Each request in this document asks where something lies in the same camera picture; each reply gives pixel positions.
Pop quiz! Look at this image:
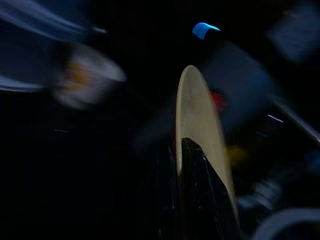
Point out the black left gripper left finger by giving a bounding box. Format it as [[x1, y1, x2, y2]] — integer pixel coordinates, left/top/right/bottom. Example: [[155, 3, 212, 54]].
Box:
[[139, 145, 180, 240]]

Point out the yellow leaf print plate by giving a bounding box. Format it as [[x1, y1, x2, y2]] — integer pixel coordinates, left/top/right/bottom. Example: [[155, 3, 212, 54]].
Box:
[[174, 64, 241, 240]]

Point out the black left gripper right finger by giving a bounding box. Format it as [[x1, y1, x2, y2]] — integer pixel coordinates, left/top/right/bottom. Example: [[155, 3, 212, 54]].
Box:
[[181, 137, 241, 240]]

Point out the grey tumbler red logo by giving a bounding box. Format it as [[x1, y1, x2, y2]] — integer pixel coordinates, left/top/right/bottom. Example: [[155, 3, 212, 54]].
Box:
[[199, 29, 283, 137]]

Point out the blue tape tag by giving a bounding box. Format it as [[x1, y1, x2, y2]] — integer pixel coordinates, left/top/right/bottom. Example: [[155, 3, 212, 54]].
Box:
[[191, 21, 221, 41]]

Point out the white cartoon print cup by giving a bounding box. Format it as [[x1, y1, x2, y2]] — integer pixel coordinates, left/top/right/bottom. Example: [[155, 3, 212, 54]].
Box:
[[51, 44, 127, 111]]

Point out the white tiered storage rack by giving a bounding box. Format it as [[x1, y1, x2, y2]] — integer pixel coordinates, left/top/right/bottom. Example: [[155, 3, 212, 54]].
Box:
[[0, 0, 108, 92]]

